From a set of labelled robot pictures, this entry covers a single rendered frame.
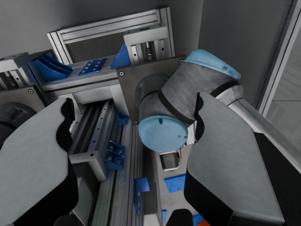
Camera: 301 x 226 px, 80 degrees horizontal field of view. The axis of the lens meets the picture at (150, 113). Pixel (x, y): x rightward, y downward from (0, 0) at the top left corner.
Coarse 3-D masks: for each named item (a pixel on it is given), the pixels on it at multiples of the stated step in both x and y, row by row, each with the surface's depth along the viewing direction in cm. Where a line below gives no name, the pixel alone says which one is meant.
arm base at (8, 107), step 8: (8, 104) 59; (16, 104) 60; (24, 104) 61; (0, 112) 57; (8, 112) 57; (16, 112) 59; (24, 112) 60; (32, 112) 62; (0, 120) 55; (8, 120) 55; (16, 120) 57; (24, 120) 59; (16, 128) 56
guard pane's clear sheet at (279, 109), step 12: (300, 12) 53; (300, 24) 53; (300, 36) 53; (288, 48) 57; (300, 48) 53; (288, 60) 58; (300, 60) 53; (288, 72) 58; (300, 72) 54; (276, 84) 63; (288, 84) 58; (300, 84) 54; (276, 96) 64; (288, 96) 58; (300, 96) 54; (264, 108) 70; (276, 108) 64; (288, 108) 58; (300, 108) 54; (276, 120) 64; (288, 120) 59; (300, 120) 54; (288, 132) 59; (300, 132) 54; (300, 144) 55
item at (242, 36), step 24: (216, 0) 108; (240, 0) 82; (264, 0) 66; (216, 24) 110; (240, 24) 83; (264, 24) 67; (216, 48) 111; (240, 48) 84; (264, 48) 67; (240, 72) 85
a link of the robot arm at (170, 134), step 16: (160, 96) 42; (144, 112) 45; (160, 112) 41; (176, 112) 40; (144, 128) 41; (160, 128) 40; (176, 128) 40; (144, 144) 44; (160, 144) 43; (176, 144) 43
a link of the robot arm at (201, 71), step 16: (192, 64) 37; (208, 64) 35; (224, 64) 34; (176, 80) 39; (192, 80) 37; (208, 80) 35; (224, 80) 35; (176, 96) 39; (192, 96) 37; (224, 96) 34; (240, 96) 35; (192, 112) 38; (240, 112) 33; (256, 112) 33; (256, 128) 31; (272, 128) 31; (288, 144) 30; (288, 160) 28
